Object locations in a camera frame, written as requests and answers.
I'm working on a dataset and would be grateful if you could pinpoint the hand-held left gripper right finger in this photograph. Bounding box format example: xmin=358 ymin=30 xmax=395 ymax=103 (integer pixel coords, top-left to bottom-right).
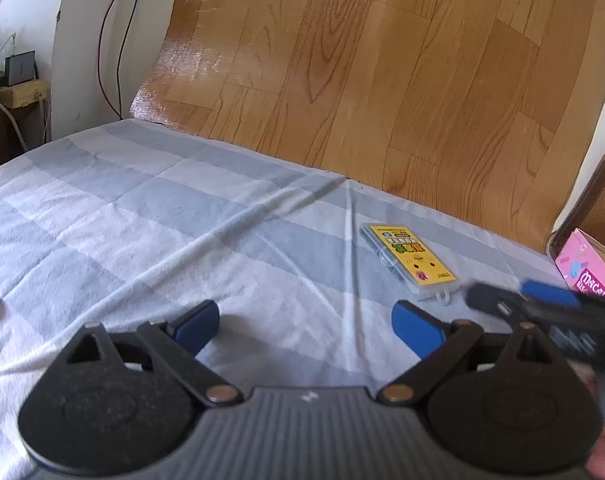
xmin=376 ymin=299 xmax=563 ymax=408

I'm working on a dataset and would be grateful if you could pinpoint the white cable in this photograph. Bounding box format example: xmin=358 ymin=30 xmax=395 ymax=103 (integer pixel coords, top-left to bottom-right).
xmin=0 ymin=72 xmax=28 ymax=153

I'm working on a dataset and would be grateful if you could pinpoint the pink cardboard box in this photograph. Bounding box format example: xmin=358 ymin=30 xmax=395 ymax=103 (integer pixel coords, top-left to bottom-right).
xmin=553 ymin=228 xmax=605 ymax=302

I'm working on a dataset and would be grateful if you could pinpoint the wood-pattern vinyl sheet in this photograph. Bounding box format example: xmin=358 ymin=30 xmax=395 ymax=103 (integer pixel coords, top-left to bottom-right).
xmin=129 ymin=0 xmax=605 ymax=256

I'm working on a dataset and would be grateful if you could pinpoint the black cable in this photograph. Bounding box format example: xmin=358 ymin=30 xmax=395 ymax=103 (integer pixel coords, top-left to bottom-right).
xmin=98 ymin=0 xmax=129 ymax=111

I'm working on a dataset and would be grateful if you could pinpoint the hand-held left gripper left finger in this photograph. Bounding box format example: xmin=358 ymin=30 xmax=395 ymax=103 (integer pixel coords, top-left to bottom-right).
xmin=57 ymin=299 xmax=246 ymax=408

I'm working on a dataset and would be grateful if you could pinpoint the clear case with yellow card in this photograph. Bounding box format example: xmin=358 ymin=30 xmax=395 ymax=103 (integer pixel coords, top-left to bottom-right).
xmin=359 ymin=223 xmax=464 ymax=306

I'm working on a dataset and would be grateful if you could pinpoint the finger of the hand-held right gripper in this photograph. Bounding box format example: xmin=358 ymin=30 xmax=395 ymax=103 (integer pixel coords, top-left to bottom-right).
xmin=519 ymin=279 xmax=605 ymax=317
xmin=464 ymin=282 xmax=534 ymax=323

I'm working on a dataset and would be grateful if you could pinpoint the person's right hand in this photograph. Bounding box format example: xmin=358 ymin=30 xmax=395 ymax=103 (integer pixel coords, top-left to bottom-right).
xmin=579 ymin=375 xmax=605 ymax=480

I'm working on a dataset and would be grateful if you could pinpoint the blue white checked blanket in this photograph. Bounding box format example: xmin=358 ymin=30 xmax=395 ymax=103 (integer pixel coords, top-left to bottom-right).
xmin=0 ymin=119 xmax=585 ymax=480

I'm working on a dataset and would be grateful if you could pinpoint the small black device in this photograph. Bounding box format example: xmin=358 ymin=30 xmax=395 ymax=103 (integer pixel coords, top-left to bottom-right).
xmin=3 ymin=50 xmax=37 ymax=87

